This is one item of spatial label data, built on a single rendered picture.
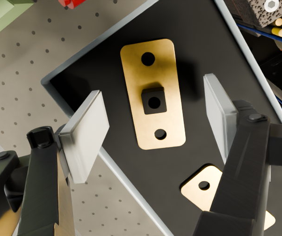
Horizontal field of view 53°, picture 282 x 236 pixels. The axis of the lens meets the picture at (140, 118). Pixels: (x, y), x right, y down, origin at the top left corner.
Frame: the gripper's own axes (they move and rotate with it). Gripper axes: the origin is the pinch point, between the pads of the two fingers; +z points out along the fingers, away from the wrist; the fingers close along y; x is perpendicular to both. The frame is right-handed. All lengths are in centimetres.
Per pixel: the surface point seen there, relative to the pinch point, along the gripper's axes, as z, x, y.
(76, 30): 50, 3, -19
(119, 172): 3.8, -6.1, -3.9
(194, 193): 3.9, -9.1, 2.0
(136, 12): 3.6, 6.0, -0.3
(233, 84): 4.2, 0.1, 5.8
